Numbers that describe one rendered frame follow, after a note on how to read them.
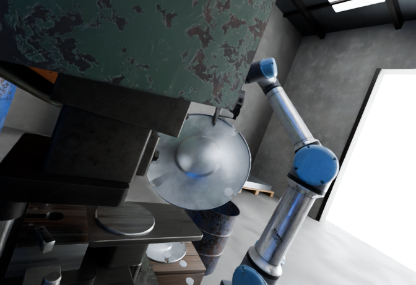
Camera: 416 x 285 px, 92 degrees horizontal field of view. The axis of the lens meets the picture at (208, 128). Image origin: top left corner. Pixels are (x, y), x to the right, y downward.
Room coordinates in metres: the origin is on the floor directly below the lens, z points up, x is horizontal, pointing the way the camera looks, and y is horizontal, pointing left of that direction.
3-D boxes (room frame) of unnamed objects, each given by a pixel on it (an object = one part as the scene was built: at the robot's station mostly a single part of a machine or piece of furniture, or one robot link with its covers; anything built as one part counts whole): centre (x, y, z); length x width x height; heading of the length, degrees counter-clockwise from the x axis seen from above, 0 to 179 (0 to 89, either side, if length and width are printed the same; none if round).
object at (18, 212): (0.35, 0.20, 0.86); 0.20 x 0.16 x 0.05; 36
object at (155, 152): (0.37, 0.16, 1.04); 0.17 x 0.15 x 0.30; 126
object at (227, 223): (1.58, -0.26, 0.24); 0.42 x 0.42 x 0.48
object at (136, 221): (0.45, 0.06, 0.72); 0.25 x 0.14 x 0.14; 126
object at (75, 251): (0.35, 0.19, 0.76); 0.15 x 0.09 x 0.05; 36
